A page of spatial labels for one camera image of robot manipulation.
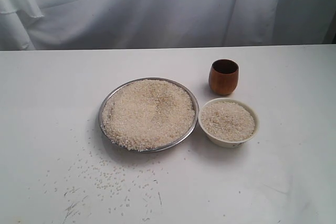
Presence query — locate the brown wooden cup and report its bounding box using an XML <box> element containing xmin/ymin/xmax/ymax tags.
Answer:
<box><xmin>208</xmin><ymin>59</ymin><xmax>239</xmax><ymax>95</ymax></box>

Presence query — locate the steel plate of rice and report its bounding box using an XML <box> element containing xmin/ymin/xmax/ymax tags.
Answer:
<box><xmin>98</xmin><ymin>78</ymin><xmax>199</xmax><ymax>153</ymax></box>

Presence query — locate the white bowl of rice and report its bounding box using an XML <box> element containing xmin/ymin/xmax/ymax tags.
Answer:
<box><xmin>198</xmin><ymin>98</ymin><xmax>259</xmax><ymax>148</ymax></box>

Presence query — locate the white backdrop curtain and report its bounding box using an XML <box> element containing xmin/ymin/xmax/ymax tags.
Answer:
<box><xmin>1</xmin><ymin>0</ymin><xmax>335</xmax><ymax>50</ymax></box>

